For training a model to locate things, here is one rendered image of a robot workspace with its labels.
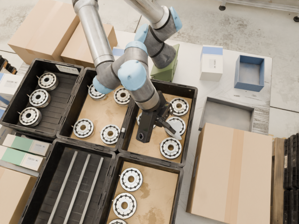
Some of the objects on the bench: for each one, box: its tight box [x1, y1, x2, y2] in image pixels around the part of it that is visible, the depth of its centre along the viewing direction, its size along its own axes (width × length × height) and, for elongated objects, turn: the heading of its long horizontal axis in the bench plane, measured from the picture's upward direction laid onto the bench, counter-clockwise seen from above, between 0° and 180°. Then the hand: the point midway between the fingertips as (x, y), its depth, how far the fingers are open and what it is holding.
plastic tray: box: [198, 96, 255, 132], centre depth 120 cm, size 27×20×5 cm
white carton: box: [199, 45, 223, 82], centre depth 133 cm, size 20×12×9 cm, turn 174°
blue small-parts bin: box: [234, 55, 265, 92], centre depth 130 cm, size 20×15×7 cm
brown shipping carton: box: [61, 21, 118, 68], centre depth 137 cm, size 30×22×16 cm
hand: (163, 134), depth 85 cm, fingers open, 14 cm apart
